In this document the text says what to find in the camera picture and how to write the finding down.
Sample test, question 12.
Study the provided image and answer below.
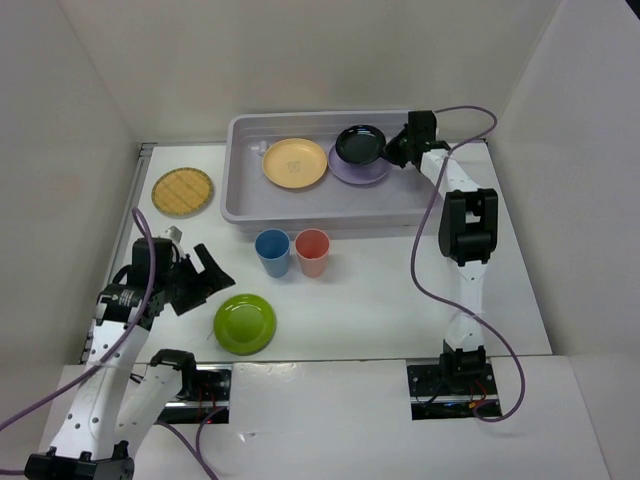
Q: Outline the lavender plastic plate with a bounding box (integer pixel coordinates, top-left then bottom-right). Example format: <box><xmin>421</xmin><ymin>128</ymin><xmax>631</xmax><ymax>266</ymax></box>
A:
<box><xmin>328</xmin><ymin>146</ymin><xmax>392</xmax><ymax>186</ymax></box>

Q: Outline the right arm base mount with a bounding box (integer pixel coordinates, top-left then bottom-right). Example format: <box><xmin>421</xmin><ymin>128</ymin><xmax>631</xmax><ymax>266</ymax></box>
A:
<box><xmin>406</xmin><ymin>363</ymin><xmax>502</xmax><ymax>421</ymax></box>

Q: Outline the lavender plastic bin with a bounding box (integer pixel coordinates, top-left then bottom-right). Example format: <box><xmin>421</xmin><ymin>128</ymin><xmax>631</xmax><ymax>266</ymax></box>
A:
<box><xmin>220</xmin><ymin>110</ymin><xmax>433</xmax><ymax>231</ymax></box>

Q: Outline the blue plastic cup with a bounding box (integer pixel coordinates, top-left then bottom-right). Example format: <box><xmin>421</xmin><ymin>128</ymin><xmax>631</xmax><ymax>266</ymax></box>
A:
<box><xmin>254</xmin><ymin>228</ymin><xmax>291</xmax><ymax>278</ymax></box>

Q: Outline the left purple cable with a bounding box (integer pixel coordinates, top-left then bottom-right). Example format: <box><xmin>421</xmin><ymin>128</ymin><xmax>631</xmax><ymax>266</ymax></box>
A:
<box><xmin>0</xmin><ymin>207</ymin><xmax>224</xmax><ymax>480</ymax></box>

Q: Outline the coral plastic cup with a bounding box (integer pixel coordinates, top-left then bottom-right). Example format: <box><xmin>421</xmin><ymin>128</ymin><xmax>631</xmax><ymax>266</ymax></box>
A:
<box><xmin>294</xmin><ymin>228</ymin><xmax>330</xmax><ymax>278</ymax></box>

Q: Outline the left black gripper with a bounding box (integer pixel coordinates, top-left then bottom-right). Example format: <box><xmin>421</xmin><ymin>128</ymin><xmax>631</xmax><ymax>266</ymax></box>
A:
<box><xmin>158</xmin><ymin>243</ymin><xmax>235</xmax><ymax>315</ymax></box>

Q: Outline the green plate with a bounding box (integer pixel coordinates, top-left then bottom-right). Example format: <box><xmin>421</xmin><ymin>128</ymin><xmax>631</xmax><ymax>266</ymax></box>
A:
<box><xmin>213</xmin><ymin>294</ymin><xmax>277</xmax><ymax>356</ymax></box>

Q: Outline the black plate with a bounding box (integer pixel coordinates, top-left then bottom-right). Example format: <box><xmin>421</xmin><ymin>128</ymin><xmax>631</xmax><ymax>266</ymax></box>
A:
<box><xmin>335</xmin><ymin>125</ymin><xmax>386</xmax><ymax>166</ymax></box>

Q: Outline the woven bamboo round plate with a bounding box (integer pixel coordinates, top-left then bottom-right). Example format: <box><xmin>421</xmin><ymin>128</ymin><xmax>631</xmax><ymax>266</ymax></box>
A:
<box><xmin>151</xmin><ymin>167</ymin><xmax>214</xmax><ymax>217</ymax></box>

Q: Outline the orange plastic plate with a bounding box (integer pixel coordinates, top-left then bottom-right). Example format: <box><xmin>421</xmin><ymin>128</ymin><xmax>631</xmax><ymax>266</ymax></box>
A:
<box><xmin>262</xmin><ymin>138</ymin><xmax>328</xmax><ymax>190</ymax></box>

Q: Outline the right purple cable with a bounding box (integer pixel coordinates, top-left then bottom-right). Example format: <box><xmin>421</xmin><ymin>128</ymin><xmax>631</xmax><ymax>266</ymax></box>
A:
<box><xmin>410</xmin><ymin>104</ymin><xmax>527</xmax><ymax>425</ymax></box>

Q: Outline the purple cable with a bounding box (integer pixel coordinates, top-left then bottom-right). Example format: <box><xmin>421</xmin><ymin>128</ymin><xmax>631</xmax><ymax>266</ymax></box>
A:
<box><xmin>410</xmin><ymin>104</ymin><xmax>527</xmax><ymax>425</ymax></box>
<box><xmin>0</xmin><ymin>207</ymin><xmax>224</xmax><ymax>480</ymax></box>

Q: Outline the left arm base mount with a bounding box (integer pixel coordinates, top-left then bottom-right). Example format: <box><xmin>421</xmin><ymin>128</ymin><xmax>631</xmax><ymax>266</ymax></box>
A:
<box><xmin>159</xmin><ymin>363</ymin><xmax>232</xmax><ymax>424</ymax></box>

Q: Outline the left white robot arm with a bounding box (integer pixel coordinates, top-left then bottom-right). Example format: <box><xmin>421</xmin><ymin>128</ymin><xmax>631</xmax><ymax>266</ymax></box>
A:
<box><xmin>25</xmin><ymin>234</ymin><xmax>235</xmax><ymax>479</ymax></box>

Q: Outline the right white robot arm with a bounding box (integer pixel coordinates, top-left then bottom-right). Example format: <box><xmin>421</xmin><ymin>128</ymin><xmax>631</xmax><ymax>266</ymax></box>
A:
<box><xmin>384</xmin><ymin>110</ymin><xmax>498</xmax><ymax>393</ymax></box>

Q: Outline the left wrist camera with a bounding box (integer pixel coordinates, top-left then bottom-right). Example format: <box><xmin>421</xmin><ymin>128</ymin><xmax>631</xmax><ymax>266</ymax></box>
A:
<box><xmin>159</xmin><ymin>226</ymin><xmax>182</xmax><ymax>245</ymax></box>

